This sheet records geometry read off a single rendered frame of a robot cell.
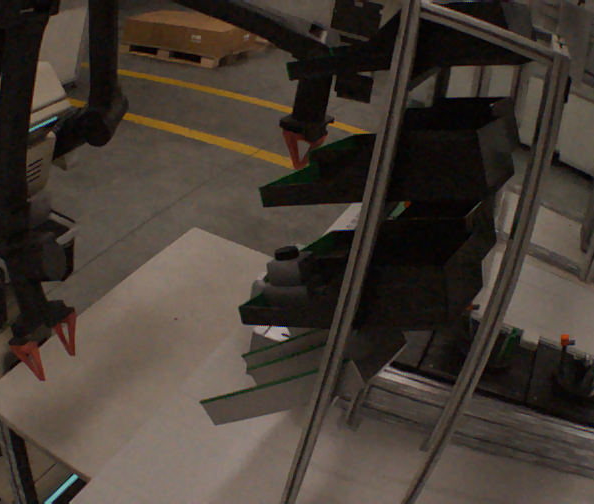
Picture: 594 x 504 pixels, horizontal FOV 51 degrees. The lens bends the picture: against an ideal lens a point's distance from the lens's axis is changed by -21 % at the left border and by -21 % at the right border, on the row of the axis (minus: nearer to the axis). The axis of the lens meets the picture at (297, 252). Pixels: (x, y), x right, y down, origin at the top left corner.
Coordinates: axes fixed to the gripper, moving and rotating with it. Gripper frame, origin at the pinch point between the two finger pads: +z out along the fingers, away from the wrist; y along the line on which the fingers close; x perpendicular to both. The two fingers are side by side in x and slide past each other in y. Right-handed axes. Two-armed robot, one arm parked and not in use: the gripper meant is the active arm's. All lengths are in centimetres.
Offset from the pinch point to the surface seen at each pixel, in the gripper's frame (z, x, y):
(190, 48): 97, 280, 460
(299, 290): -0.1, -15.7, -38.4
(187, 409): 37.2, 2.9, -28.4
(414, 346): 26.7, -28.0, 0.4
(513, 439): 34, -56, -11
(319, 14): 91, 282, 810
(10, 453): 51, 32, -55
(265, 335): 28.0, -2.9, -10.1
